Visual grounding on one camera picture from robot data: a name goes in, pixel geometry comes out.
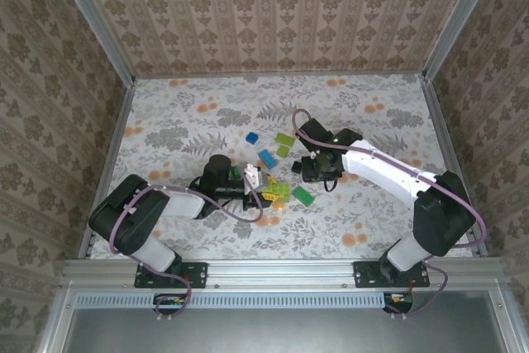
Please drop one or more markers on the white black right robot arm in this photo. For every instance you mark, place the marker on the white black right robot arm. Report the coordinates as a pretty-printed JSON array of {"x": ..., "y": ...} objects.
[{"x": 380, "y": 171}]

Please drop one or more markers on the black connector bracket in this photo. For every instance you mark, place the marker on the black connector bracket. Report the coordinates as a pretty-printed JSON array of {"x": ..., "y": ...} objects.
[
  {"x": 398, "y": 302},
  {"x": 169, "y": 301}
]

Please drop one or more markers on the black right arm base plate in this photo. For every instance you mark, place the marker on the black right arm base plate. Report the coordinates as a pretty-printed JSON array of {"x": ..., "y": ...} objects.
[{"x": 368, "y": 274}]

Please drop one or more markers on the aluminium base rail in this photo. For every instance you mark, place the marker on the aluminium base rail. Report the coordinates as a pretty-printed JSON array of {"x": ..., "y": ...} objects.
[{"x": 281, "y": 272}]

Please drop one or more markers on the light blue lego brick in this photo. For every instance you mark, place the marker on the light blue lego brick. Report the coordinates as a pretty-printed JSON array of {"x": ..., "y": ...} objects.
[{"x": 267, "y": 158}]

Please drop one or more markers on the aluminium frame post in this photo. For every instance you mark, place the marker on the aluminium frame post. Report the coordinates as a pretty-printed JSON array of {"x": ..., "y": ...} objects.
[
  {"x": 458, "y": 18},
  {"x": 93, "y": 22}
]

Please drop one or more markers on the long green lego brick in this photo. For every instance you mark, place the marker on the long green lego brick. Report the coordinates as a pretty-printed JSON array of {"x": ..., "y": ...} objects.
[{"x": 303, "y": 196}]

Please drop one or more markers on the small blue lego brick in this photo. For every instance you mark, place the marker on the small blue lego brick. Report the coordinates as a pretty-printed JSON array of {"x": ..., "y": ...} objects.
[{"x": 251, "y": 138}]

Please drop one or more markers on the grey metal panel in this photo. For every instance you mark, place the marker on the grey metal panel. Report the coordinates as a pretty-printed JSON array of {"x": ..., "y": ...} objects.
[{"x": 289, "y": 332}]

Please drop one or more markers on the aluminium table side rail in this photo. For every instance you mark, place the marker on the aluminium table side rail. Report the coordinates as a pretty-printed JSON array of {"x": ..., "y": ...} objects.
[
  {"x": 126, "y": 98},
  {"x": 454, "y": 163}
]

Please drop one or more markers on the long lime lego brick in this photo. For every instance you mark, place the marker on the long lime lego brick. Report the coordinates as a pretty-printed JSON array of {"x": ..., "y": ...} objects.
[{"x": 285, "y": 139}]

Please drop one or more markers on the orange and lime lego carrot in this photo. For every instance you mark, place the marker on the orange and lime lego carrot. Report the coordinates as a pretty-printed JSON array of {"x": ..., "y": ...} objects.
[{"x": 284, "y": 190}]

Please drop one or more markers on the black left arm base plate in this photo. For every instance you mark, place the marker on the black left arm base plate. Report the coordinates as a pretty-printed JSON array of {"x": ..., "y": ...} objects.
[{"x": 194, "y": 274}]

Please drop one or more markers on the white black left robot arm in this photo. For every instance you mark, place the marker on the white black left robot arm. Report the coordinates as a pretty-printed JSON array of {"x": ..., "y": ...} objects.
[{"x": 182, "y": 204}]

